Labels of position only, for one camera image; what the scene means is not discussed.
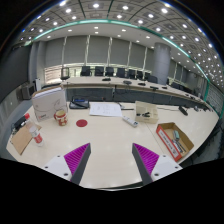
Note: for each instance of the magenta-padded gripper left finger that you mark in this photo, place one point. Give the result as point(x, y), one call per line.
point(76, 158)

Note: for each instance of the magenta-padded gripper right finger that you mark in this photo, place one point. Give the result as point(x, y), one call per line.
point(146, 158)

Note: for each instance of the clear red-capped water bottle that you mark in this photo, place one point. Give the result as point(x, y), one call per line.
point(35, 134)

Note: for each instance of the open cardboard box red side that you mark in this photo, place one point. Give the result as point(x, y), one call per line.
point(166, 140)

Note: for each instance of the flat round red coaster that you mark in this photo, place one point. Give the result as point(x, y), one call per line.
point(81, 123)

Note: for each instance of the white remote control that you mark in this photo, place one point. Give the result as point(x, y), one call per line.
point(130, 121)

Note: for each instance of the red mug with white flowers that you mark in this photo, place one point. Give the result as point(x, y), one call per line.
point(61, 118)

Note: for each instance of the small open white box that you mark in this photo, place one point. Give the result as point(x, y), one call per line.
point(146, 109)

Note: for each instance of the black desktop device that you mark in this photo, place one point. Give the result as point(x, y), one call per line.
point(79, 104)

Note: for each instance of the white printed paper sheet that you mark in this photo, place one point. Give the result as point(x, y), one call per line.
point(105, 109)

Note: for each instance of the flat brown cardboard sheet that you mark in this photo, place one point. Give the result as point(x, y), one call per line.
point(22, 140)

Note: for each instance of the large white cardboard box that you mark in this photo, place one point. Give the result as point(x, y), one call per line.
point(48, 103)

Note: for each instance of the black power adapter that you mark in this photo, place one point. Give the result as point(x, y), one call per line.
point(20, 122)

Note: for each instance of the long curved conference desk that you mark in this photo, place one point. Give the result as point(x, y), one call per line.
point(100, 91)

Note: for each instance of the old grey monitor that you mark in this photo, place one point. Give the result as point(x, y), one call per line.
point(28, 91)

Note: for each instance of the row of black office chairs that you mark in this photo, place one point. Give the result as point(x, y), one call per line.
point(99, 71)

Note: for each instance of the group of ceiling lights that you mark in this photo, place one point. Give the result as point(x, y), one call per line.
point(96, 5)

